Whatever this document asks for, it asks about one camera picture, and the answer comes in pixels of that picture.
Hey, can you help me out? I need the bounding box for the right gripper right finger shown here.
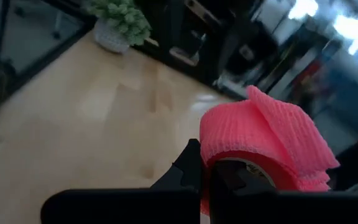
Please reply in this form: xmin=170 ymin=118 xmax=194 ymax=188
xmin=209 ymin=160 xmax=358 ymax=224

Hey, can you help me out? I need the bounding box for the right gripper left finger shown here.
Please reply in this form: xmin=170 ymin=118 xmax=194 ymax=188
xmin=40 ymin=139 xmax=203 ymax=224

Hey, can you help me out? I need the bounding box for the pink elastic bandage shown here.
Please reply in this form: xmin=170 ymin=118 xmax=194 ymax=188
xmin=199 ymin=85 xmax=341 ymax=215

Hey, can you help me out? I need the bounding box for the potted green plant white pot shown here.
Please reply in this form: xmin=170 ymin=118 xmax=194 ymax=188
xmin=87 ymin=0 xmax=152 ymax=54

